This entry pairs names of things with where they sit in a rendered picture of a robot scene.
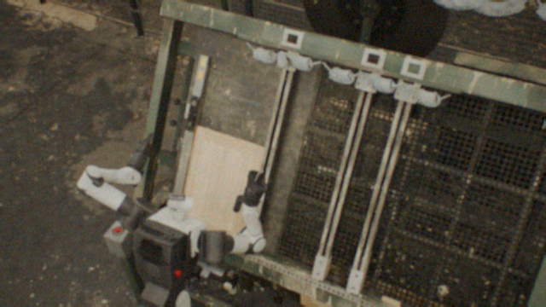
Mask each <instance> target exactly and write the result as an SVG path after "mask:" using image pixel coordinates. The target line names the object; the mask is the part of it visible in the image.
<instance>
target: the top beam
mask: <svg viewBox="0 0 546 307"><path fill-rule="evenodd" d="M160 15H161V16H165V17H168V18H172V19H174V20H181V21H185V22H188V23H192V24H196V25H198V26H203V27H206V28H210V29H213V30H218V31H221V32H227V33H230V34H234V35H239V34H243V35H247V36H250V37H254V38H261V39H264V40H268V41H271V42H272V43H278V44H282V40H283V36H284V32H285V29H289V30H293V31H296V32H303V33H304V38H303V42H301V46H300V49H302V50H306V51H310V52H313V53H317V54H320V55H327V56H331V57H334V58H338V59H341V60H346V61H352V62H356V63H359V64H361V62H362V58H363V52H364V51H365V49H366V48H367V49H373V50H377V51H380V52H384V53H386V59H384V62H383V67H382V69H381V70H384V71H388V72H394V73H397V74H400V73H401V71H402V66H403V63H404V61H405V57H407V58H410V59H414V60H418V61H425V62H427V67H426V71H425V74H424V78H422V80H426V81H430V82H434V83H437V84H444V85H448V86H451V87H455V88H459V89H462V93H466V94H469V95H473V96H480V97H484V98H487V99H492V100H495V101H500V102H505V103H508V104H512V105H515V106H520V107H526V108H530V109H534V110H538V111H541V112H546V87H543V86H539V85H535V84H528V83H524V82H520V81H517V80H513V79H509V78H501V77H498V76H494V75H491V74H490V73H486V72H479V71H475V70H471V69H467V68H464V67H457V66H452V65H449V64H445V63H442V62H436V61H430V60H427V59H423V58H419V57H414V56H411V55H405V54H400V53H397V52H392V51H389V50H385V49H378V48H375V47H370V46H367V44H362V43H356V42H352V41H348V40H345V39H340V38H334V37H330V36H326V35H322V34H318V33H314V32H308V31H304V30H300V29H296V28H292V27H289V26H282V25H277V24H274V23H270V21H267V20H260V19H255V18H252V17H248V16H245V15H241V14H233V13H230V12H226V11H223V10H219V9H211V8H208V7H204V5H200V4H196V3H189V2H185V1H182V0H163V1H162V5H161V11H160ZM420 66H421V65H418V64H415V63H411V62H410V63H409V68H408V71H407V72H409V73H413V74H416V75H418V73H419V71H420Z"/></svg>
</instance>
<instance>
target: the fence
mask: <svg viewBox="0 0 546 307"><path fill-rule="evenodd" d="M201 57H205V58H206V65H205V67H201V66H200V62H201ZM210 63H211V56H208V55H200V61H199V67H198V72H197V76H196V80H195V90H194V96H199V97H200V104H199V109H198V113H197V118H196V122H195V131H194V133H191V132H188V131H185V136H184V141H183V149H182V154H181V159H180V163H179V168H178V173H177V181H176V186H175V191H174V193H176V194H183V191H184V187H185V183H186V178H187V174H188V168H189V160H190V155H191V150H193V146H194V141H195V133H196V128H197V125H199V122H200V114H201V109H202V104H203V100H204V95H205V91H206V81H207V77H208V73H209V68H210ZM199 70H201V71H204V74H203V79H202V80H200V79H198V76H199Z"/></svg>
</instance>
